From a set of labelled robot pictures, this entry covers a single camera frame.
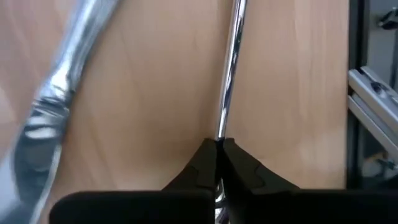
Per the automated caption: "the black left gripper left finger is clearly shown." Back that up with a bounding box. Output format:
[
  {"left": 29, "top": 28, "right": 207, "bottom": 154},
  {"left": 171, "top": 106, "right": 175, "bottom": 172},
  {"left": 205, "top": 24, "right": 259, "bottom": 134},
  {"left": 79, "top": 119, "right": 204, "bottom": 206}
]
[{"left": 49, "top": 138, "right": 218, "bottom": 224}]

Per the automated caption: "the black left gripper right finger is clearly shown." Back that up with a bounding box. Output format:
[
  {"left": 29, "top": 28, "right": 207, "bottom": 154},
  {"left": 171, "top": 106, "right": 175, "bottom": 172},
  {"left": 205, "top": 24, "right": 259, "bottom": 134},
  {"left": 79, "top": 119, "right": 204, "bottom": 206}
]
[{"left": 221, "top": 138, "right": 398, "bottom": 224}]

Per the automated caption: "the silver spoon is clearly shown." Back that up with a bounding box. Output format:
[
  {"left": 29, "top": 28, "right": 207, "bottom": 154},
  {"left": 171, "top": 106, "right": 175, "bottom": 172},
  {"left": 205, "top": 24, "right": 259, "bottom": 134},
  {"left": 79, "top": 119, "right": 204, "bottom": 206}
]
[{"left": 213, "top": 0, "right": 249, "bottom": 224}]

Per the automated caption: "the silver table knife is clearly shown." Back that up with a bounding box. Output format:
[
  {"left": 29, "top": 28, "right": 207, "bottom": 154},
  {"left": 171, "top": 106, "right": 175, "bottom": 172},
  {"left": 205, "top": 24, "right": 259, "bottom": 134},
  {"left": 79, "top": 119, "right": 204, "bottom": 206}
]
[{"left": 0, "top": 0, "right": 122, "bottom": 224}]

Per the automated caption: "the silver aluminium rail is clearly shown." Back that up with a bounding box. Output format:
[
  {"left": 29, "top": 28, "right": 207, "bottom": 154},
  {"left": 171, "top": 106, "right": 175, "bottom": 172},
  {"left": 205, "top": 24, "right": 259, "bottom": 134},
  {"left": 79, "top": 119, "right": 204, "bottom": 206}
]
[{"left": 347, "top": 65, "right": 398, "bottom": 160}]

